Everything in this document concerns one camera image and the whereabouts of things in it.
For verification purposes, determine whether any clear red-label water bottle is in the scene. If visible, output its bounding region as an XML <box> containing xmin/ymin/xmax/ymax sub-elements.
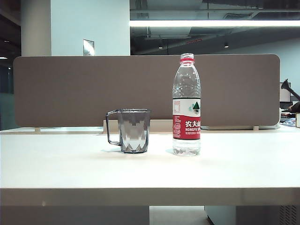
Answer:
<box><xmin>172</xmin><ymin>53</ymin><xmax>202</xmax><ymax>157</ymax></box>

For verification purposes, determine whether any transparent grey faceted mug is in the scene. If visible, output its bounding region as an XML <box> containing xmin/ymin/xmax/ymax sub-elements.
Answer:
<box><xmin>105</xmin><ymin>108</ymin><xmax>151</xmax><ymax>155</ymax></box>

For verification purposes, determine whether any brown desk divider panel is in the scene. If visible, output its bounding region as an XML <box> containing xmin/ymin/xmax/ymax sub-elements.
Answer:
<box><xmin>13</xmin><ymin>54</ymin><xmax>281</xmax><ymax>128</ymax></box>

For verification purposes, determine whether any long linear ceiling light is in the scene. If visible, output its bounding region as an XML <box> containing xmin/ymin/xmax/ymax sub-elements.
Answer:
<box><xmin>129</xmin><ymin>20</ymin><xmax>300</xmax><ymax>27</ymax></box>

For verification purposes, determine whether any silver wall plaque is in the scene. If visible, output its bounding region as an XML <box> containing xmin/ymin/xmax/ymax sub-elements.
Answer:
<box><xmin>82</xmin><ymin>39</ymin><xmax>95</xmax><ymax>57</ymax></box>

